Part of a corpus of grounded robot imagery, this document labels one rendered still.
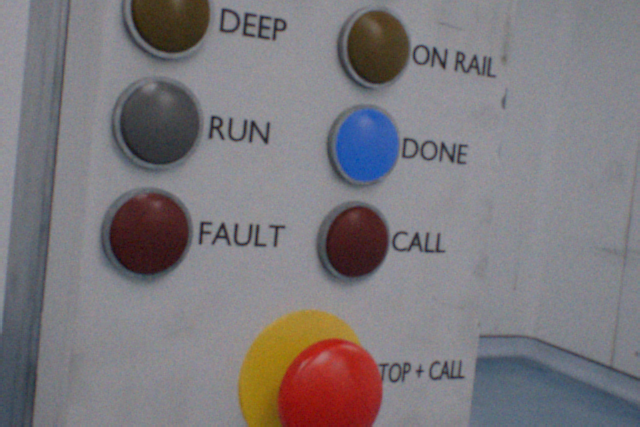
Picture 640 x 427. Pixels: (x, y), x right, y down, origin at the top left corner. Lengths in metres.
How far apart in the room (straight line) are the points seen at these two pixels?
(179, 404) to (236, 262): 0.05
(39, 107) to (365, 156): 0.13
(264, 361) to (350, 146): 0.08
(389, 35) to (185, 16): 0.08
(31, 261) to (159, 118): 0.10
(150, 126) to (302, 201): 0.07
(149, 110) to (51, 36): 0.08
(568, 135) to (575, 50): 0.43
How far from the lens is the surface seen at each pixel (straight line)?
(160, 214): 0.29
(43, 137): 0.35
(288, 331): 0.32
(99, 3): 0.29
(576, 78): 4.65
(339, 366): 0.30
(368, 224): 0.32
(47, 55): 0.36
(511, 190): 4.60
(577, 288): 4.53
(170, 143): 0.28
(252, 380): 0.32
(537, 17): 4.67
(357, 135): 0.32
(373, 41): 0.32
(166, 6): 0.29
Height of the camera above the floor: 1.00
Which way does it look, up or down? 3 degrees down
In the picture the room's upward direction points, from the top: 6 degrees clockwise
